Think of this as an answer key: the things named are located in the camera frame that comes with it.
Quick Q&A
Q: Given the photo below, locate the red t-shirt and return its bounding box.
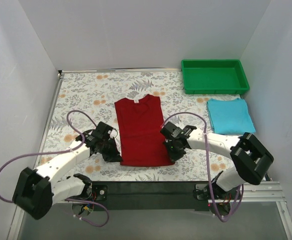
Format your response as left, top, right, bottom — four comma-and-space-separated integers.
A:
115, 94, 173, 167

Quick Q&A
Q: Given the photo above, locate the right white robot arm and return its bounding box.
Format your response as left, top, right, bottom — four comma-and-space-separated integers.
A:
160, 121, 274, 199

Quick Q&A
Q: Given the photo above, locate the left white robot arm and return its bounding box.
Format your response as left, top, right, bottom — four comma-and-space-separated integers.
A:
12, 122, 122, 220

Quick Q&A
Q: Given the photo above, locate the folded turquoise t-shirt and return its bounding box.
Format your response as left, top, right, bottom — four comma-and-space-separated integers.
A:
207, 98, 256, 135

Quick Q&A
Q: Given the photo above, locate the green plastic tray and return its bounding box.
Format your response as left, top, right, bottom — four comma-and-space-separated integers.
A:
181, 59, 250, 95

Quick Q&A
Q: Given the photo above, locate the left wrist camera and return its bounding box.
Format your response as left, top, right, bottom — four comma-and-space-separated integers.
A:
75, 129, 92, 144

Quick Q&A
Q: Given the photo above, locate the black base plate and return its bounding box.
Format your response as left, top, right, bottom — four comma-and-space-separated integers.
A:
70, 181, 243, 212

